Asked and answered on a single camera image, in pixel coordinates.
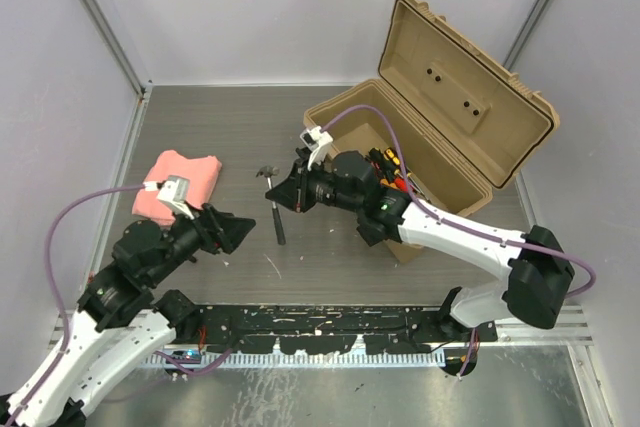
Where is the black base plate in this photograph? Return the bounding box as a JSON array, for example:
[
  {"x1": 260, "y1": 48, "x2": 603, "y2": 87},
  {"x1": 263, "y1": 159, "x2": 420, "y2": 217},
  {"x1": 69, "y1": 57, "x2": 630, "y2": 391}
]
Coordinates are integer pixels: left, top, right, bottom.
[{"x1": 175, "y1": 304, "x2": 470, "y2": 355}]

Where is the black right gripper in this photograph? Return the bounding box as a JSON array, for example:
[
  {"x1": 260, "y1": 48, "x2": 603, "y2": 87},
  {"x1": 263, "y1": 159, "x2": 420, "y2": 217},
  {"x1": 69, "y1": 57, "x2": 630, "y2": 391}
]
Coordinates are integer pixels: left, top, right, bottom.
[{"x1": 267, "y1": 155, "x2": 362, "y2": 214}]

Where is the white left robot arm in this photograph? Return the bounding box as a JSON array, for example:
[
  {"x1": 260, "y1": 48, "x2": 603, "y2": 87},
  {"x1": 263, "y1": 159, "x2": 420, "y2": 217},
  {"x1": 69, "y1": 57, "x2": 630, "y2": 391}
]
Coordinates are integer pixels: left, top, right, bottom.
[{"x1": 1, "y1": 204, "x2": 256, "y2": 426}]

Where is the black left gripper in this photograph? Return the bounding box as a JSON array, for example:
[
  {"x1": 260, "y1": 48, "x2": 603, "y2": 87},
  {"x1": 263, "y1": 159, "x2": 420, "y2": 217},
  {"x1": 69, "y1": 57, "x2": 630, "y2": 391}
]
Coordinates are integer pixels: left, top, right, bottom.
[{"x1": 148, "y1": 198, "x2": 256, "y2": 284}]

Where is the small black handled hammer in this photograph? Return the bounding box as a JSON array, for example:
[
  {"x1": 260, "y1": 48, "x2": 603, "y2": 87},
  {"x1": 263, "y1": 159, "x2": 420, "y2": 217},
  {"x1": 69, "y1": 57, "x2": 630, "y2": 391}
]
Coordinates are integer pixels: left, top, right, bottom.
[{"x1": 256, "y1": 165, "x2": 286, "y2": 246}]

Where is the yellow black screwdriver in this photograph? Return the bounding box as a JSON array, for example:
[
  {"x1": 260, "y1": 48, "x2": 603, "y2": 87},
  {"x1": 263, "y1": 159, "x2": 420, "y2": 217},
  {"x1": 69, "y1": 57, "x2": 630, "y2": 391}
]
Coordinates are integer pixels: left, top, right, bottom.
[
  {"x1": 383, "y1": 147, "x2": 401, "y2": 170},
  {"x1": 377, "y1": 164, "x2": 413, "y2": 191}
]

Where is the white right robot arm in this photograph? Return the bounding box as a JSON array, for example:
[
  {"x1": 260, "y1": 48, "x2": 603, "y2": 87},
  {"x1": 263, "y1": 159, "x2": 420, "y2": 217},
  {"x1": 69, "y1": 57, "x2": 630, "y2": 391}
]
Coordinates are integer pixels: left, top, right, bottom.
[{"x1": 265, "y1": 148, "x2": 575, "y2": 341}]

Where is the aluminium frame rail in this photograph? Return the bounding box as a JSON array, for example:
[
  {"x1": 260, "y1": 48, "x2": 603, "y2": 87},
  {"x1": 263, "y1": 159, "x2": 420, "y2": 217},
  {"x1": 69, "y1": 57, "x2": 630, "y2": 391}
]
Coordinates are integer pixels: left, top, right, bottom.
[{"x1": 495, "y1": 304, "x2": 593, "y2": 347}]

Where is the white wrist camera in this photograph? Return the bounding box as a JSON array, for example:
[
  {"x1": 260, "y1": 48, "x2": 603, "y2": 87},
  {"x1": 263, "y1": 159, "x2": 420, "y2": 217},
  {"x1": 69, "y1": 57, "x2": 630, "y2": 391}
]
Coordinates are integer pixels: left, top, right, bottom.
[
  {"x1": 300, "y1": 126, "x2": 333, "y2": 171},
  {"x1": 156, "y1": 176, "x2": 195, "y2": 220}
]

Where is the pink folded cloth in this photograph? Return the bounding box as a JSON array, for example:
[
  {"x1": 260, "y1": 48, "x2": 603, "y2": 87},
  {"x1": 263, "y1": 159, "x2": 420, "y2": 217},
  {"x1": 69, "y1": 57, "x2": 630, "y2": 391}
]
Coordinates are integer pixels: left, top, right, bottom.
[{"x1": 131, "y1": 150, "x2": 222, "y2": 226}]

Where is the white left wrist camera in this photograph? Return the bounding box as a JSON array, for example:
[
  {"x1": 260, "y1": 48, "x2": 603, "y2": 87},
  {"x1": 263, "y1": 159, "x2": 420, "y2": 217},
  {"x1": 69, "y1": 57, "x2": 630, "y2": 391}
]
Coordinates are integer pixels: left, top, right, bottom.
[{"x1": 156, "y1": 176, "x2": 195, "y2": 220}]

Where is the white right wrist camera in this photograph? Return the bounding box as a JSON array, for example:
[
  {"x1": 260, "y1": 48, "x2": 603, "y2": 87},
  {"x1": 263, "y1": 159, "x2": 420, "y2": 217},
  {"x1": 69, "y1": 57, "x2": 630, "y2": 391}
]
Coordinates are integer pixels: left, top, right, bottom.
[{"x1": 300, "y1": 126, "x2": 333, "y2": 171}]

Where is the tan plastic tool case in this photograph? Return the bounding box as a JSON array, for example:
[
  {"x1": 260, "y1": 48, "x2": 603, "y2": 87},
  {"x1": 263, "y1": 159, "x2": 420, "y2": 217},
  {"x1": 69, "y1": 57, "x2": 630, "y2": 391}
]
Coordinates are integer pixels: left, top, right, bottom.
[{"x1": 302, "y1": 0, "x2": 561, "y2": 265}]

